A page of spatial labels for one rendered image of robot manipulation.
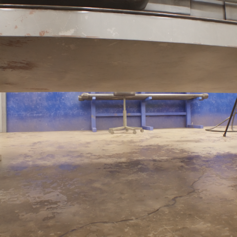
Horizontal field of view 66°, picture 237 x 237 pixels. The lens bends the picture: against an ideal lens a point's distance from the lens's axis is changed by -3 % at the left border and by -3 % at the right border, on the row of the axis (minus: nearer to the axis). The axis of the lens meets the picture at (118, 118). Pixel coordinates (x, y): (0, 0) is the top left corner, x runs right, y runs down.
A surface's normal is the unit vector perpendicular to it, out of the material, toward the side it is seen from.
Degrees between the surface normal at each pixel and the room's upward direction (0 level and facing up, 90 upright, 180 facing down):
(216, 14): 90
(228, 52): 180
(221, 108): 90
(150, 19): 90
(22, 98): 90
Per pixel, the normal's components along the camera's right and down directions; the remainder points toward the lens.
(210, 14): 0.16, 0.00
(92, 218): -0.02, -1.00
